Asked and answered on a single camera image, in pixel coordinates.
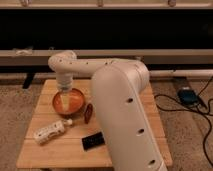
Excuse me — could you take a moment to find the black rectangular block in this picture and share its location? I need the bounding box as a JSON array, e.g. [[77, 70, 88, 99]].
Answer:
[[82, 132, 105, 150]]

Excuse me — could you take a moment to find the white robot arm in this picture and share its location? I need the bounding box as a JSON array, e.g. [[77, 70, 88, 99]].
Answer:
[[48, 50, 167, 171]]

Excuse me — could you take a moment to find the wooden table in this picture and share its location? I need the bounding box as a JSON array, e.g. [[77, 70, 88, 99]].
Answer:
[[16, 79, 173, 171]]

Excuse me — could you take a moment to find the long metal rail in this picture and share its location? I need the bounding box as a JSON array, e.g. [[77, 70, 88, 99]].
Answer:
[[0, 49, 213, 66]]

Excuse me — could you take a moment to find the orange ceramic bowl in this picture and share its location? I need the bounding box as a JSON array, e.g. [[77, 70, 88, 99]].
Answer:
[[52, 88, 85, 116]]

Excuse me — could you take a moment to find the small dark red object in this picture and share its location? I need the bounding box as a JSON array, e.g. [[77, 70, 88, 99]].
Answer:
[[84, 103, 93, 124]]

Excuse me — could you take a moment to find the white plastic bottle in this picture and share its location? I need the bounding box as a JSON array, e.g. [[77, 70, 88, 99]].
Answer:
[[33, 119, 73, 145]]

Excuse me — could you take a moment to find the blue power adapter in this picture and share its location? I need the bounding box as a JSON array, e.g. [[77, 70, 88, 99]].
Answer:
[[178, 87, 198, 105]]

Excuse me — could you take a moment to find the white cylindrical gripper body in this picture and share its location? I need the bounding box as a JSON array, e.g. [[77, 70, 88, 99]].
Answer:
[[56, 74, 73, 92]]

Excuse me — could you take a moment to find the white pipe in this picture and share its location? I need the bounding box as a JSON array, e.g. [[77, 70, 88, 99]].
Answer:
[[149, 69, 213, 77]]

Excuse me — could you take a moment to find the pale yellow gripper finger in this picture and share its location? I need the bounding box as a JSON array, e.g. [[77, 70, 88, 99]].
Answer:
[[60, 92, 70, 111]]

